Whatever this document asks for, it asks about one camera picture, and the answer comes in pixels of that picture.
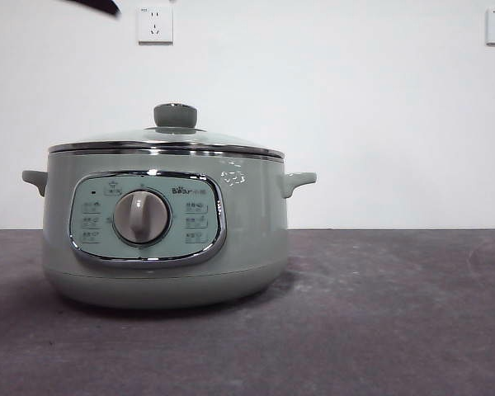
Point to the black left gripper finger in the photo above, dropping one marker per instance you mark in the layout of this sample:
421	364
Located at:
101	6

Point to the glass lid with green knob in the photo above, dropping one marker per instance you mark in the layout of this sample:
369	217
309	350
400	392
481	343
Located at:
175	115

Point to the pale green electric cooking pot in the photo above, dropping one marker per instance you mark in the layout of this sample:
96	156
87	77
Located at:
255	231

